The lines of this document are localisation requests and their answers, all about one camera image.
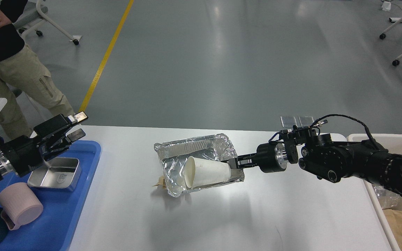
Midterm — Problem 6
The aluminium foil tray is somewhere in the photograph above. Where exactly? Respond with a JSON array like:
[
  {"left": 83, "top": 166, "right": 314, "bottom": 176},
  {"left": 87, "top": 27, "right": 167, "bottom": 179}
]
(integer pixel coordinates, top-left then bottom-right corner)
[{"left": 154, "top": 133, "right": 245, "bottom": 198}]

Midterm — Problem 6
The left floor socket plate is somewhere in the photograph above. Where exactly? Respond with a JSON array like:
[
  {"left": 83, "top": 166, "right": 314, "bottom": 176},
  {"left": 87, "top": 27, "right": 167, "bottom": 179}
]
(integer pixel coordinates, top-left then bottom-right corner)
[{"left": 280, "top": 116, "right": 298, "bottom": 128}]

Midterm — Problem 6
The pink ribbed mug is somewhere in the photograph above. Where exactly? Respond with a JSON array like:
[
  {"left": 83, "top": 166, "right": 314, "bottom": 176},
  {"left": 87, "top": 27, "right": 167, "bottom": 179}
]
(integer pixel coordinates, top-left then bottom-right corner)
[{"left": 0, "top": 182, "right": 44, "bottom": 231}]

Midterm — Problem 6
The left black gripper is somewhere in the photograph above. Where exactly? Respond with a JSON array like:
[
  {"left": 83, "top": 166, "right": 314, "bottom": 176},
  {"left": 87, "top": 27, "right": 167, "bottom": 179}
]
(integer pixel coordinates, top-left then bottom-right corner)
[{"left": 0, "top": 112, "right": 88, "bottom": 177}]

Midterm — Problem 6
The blue plastic tray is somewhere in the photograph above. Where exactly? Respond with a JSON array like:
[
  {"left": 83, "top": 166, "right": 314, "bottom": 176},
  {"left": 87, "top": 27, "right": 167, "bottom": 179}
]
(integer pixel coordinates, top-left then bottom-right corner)
[{"left": 0, "top": 140, "right": 102, "bottom": 251}]

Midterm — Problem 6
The right floor socket plate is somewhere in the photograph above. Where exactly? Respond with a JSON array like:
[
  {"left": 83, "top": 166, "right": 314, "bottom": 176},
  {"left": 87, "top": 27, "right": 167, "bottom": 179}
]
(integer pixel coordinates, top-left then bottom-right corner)
[{"left": 298, "top": 116, "right": 315, "bottom": 127}]

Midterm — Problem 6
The brown paper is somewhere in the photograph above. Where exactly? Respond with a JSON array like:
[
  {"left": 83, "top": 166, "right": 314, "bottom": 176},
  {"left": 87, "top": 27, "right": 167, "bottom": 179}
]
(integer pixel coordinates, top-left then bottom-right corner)
[{"left": 153, "top": 175, "right": 167, "bottom": 190}]

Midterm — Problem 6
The floor socket plate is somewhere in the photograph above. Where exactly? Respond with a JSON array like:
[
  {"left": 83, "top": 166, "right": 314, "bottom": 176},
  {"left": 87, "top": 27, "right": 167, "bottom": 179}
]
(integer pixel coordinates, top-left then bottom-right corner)
[
  {"left": 280, "top": 116, "right": 298, "bottom": 128},
  {"left": 298, "top": 116, "right": 315, "bottom": 127}
]

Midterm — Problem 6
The grey office chair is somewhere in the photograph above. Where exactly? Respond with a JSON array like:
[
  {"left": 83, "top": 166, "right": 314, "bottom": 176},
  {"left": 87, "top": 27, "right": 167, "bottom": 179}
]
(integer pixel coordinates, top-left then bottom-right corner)
[{"left": 13, "top": 0, "right": 82, "bottom": 45}]

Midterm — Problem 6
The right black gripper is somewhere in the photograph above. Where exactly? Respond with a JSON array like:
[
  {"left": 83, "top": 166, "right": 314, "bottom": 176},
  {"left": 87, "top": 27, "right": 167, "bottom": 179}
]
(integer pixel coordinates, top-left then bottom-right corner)
[{"left": 221, "top": 143, "right": 289, "bottom": 173}]

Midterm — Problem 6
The person in beige trousers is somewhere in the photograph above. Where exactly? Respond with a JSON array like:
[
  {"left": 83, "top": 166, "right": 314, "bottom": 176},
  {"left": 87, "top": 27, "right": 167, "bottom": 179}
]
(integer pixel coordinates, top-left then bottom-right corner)
[{"left": 0, "top": 0, "right": 75, "bottom": 139}]

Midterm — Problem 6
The beige plastic waste bin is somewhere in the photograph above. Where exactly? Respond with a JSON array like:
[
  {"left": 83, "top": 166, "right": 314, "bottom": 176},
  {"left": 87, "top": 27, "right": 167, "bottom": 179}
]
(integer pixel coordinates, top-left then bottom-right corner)
[{"left": 364, "top": 134, "right": 402, "bottom": 251}]

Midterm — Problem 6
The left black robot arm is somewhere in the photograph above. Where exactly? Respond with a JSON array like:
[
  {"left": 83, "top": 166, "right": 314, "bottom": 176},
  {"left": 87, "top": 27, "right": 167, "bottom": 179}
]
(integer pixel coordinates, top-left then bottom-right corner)
[{"left": 0, "top": 111, "right": 88, "bottom": 181}]

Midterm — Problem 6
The clear plastic wrap in bin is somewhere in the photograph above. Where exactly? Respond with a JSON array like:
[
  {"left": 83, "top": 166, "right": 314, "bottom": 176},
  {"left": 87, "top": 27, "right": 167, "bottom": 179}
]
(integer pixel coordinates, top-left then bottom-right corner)
[{"left": 373, "top": 186, "right": 401, "bottom": 209}]

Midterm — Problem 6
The square stainless steel tray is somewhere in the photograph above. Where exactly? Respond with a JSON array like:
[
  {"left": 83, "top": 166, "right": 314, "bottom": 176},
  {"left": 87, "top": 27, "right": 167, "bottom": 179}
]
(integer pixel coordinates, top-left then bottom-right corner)
[{"left": 27, "top": 157, "right": 81, "bottom": 192}]

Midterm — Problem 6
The white paper cup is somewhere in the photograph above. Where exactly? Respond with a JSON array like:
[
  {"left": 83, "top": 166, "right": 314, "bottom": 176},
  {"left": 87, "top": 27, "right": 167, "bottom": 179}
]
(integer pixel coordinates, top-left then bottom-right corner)
[{"left": 183, "top": 156, "right": 231, "bottom": 189}]

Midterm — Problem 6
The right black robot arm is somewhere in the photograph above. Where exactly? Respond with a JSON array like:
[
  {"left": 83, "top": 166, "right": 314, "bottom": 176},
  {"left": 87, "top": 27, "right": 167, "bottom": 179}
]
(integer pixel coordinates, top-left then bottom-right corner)
[{"left": 225, "top": 115, "right": 402, "bottom": 197}]

